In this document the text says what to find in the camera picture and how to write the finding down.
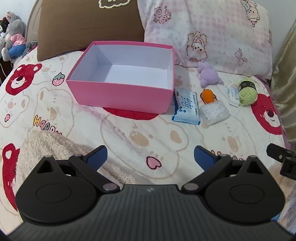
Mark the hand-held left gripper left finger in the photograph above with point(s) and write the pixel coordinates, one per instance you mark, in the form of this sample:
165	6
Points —
98	158

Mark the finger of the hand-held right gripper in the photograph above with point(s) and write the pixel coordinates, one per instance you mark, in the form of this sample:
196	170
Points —
288	160

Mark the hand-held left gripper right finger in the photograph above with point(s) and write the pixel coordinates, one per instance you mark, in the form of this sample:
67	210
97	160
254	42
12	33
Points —
203	158

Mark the clear plastic floss pick box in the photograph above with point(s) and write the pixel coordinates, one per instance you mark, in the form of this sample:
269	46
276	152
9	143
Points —
214	112

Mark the blue wet wipes packet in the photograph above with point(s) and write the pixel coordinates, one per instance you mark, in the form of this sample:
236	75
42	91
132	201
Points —
186	106

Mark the orange egg-shaped toy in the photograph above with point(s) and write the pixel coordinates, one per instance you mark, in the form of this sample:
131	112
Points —
208	95

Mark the pink cardboard box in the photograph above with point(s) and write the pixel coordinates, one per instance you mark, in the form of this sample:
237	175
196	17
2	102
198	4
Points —
120	95

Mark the small white packet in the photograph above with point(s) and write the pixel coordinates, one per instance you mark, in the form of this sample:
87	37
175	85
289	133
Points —
233	96

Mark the green yarn ball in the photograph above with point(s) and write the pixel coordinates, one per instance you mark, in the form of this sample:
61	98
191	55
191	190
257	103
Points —
247	95

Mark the purple plush toy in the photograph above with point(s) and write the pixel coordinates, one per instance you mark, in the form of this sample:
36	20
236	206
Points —
208	74

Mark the beige fluffy blanket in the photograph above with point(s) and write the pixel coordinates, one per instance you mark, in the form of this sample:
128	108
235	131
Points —
46	143

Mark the golden curtain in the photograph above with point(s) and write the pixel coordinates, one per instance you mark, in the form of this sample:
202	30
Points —
284	81

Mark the pink checked pillow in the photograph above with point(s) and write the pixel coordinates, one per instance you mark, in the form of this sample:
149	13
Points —
208	34

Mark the brown pillow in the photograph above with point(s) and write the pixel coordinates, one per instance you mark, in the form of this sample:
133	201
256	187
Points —
87	23

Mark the beige bed headboard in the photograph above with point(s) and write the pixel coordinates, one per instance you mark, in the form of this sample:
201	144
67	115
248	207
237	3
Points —
32	25

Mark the grey plush toy pink shirt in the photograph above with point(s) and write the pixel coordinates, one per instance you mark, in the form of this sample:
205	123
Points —
16	30

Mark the black white plush toy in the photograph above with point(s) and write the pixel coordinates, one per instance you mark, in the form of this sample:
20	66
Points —
3	27

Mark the grey pink-eared plush toy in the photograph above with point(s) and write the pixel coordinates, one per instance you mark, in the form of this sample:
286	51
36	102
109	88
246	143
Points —
11	16

